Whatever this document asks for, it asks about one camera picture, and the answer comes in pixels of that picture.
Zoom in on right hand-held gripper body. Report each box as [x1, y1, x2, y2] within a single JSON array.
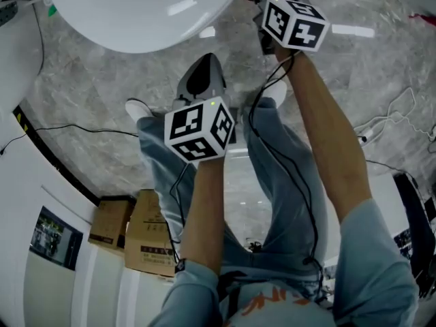
[[253, 0, 330, 56]]

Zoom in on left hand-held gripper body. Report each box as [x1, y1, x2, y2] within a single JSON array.
[[164, 91, 238, 164]]

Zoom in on white toilet with tank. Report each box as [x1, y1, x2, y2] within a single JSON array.
[[44, 0, 250, 55]]

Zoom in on person's right forearm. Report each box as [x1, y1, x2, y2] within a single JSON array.
[[274, 48, 373, 223]]

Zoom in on person's left forearm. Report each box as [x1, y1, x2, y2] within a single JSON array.
[[178, 155, 228, 277]]

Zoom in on person's left white shoe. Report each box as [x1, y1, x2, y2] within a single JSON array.
[[125, 97, 155, 119]]

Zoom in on person's white shoe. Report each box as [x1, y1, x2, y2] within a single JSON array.
[[261, 79, 288, 109], [125, 97, 155, 119]]

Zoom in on person's right white shoe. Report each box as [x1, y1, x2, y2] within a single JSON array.
[[261, 79, 288, 109]]

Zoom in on person's light blue jeans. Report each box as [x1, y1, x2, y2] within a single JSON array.
[[136, 97, 328, 279]]

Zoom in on white power strip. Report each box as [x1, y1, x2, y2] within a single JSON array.
[[357, 129, 375, 145]]

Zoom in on brown cardboard box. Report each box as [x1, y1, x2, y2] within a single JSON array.
[[88, 195, 138, 252], [124, 189, 178, 279]]

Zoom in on black yellow edge strip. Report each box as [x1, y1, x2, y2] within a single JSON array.
[[12, 106, 102, 206]]

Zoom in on person's light blue sweatshirt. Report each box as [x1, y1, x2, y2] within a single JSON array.
[[149, 198, 420, 327]]

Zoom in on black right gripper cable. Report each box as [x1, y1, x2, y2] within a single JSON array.
[[247, 53, 326, 305]]

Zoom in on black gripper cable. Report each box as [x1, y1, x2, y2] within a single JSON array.
[[169, 163, 192, 265], [247, 53, 326, 305]]

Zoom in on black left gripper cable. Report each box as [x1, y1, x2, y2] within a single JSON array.
[[169, 163, 192, 265]]

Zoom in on white cable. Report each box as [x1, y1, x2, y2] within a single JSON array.
[[354, 86, 436, 146]]

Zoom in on black wall plug cable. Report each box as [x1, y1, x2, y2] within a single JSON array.
[[0, 124, 140, 155]]

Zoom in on black power strip cable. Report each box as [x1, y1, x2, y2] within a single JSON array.
[[366, 158, 420, 190]]

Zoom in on black framed wall window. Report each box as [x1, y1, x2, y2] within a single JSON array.
[[29, 205, 84, 271]]

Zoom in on grey perforated metal bracket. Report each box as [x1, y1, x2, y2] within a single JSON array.
[[0, 0, 18, 27]]

